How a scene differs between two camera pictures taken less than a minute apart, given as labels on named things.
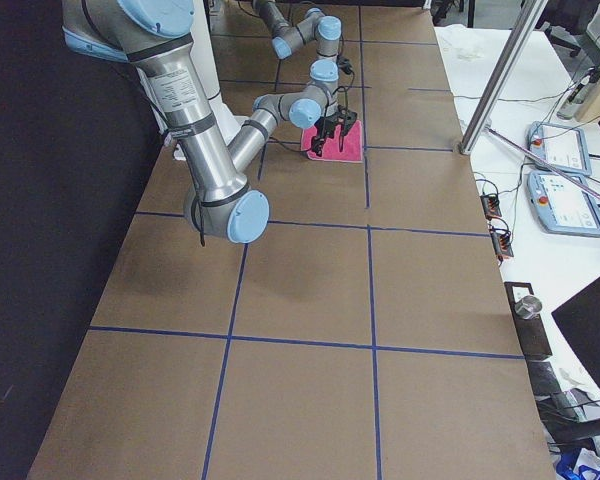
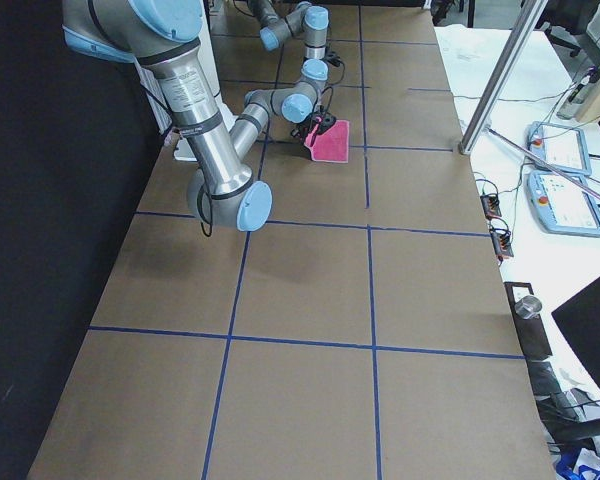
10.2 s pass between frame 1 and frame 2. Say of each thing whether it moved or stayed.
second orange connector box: stayed
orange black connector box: stayed
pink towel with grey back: moved
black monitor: stayed
